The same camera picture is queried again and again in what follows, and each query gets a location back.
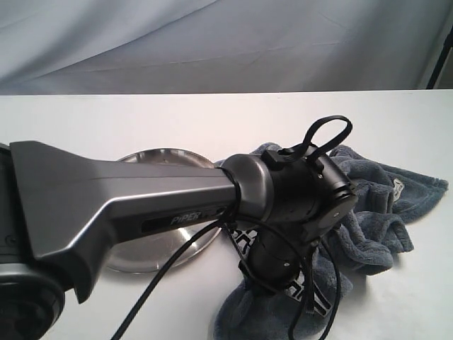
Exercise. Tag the black backdrop stand pole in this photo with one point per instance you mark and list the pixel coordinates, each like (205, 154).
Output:
(447, 46)

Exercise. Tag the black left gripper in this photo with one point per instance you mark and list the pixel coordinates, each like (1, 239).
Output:
(278, 258)

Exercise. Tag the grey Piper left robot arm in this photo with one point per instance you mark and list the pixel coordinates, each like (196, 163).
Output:
(61, 214)

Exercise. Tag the round stainless steel plate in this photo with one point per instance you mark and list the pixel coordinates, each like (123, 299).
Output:
(150, 253)

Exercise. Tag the grey fleece cloth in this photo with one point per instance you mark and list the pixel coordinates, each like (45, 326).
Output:
(365, 242)

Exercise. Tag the grey backdrop cloth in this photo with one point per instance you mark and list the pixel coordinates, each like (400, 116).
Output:
(206, 47)

